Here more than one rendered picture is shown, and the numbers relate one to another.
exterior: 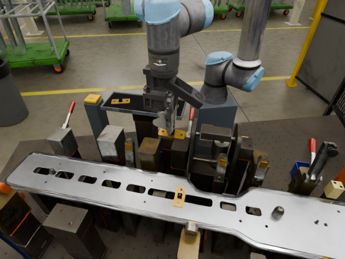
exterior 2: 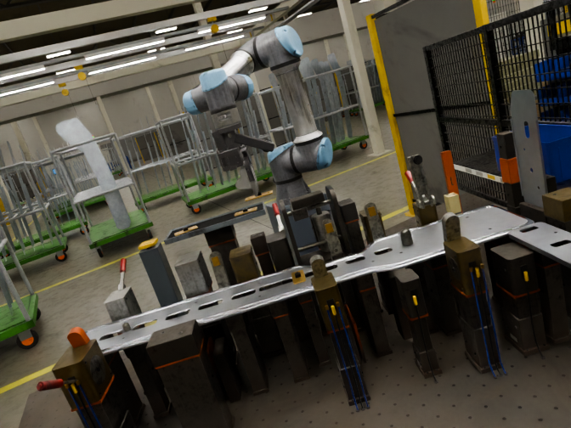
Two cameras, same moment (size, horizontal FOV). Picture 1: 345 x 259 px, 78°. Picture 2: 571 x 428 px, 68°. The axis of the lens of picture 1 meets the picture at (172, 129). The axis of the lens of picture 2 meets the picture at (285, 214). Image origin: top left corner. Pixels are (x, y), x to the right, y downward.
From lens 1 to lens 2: 0.77 m
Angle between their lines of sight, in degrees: 28
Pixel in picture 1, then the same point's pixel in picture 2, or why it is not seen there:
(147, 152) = (240, 255)
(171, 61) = (234, 114)
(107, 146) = (189, 271)
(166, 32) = (223, 92)
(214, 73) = (281, 165)
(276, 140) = not seen: hidden behind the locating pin
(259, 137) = not seen: hidden behind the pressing
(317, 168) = (421, 188)
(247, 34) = (294, 109)
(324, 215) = not seen: hidden behind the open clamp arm
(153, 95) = (228, 151)
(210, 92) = (288, 190)
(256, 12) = (291, 87)
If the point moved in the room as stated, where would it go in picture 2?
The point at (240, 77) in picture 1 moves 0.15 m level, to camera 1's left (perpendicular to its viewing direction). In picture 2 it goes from (308, 153) to (272, 166)
